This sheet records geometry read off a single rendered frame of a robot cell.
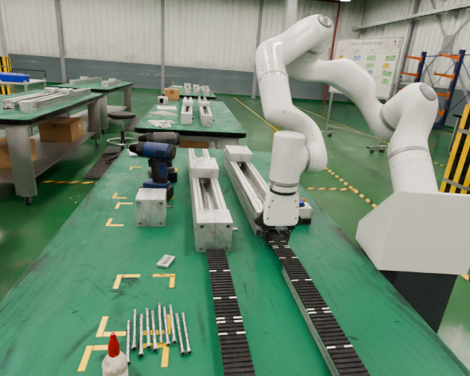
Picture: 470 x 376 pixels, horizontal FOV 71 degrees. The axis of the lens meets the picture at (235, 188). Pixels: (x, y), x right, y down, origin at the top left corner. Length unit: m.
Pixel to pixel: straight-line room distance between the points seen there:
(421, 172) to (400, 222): 0.21
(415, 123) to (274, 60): 0.48
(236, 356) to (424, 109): 0.91
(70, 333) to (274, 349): 0.39
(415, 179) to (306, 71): 0.50
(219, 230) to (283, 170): 0.24
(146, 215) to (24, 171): 2.32
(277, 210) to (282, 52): 0.49
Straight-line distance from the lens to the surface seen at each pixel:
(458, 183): 4.12
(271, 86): 0.99
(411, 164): 1.12
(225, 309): 0.72
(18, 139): 3.25
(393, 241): 0.99
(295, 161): 0.88
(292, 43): 1.12
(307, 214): 1.17
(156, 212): 1.07
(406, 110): 1.18
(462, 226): 1.06
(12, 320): 0.82
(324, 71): 1.21
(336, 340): 0.71
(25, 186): 3.36
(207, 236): 0.93
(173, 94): 4.82
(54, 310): 0.82
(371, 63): 6.76
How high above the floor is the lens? 1.28
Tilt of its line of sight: 20 degrees down
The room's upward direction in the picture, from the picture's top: 4 degrees clockwise
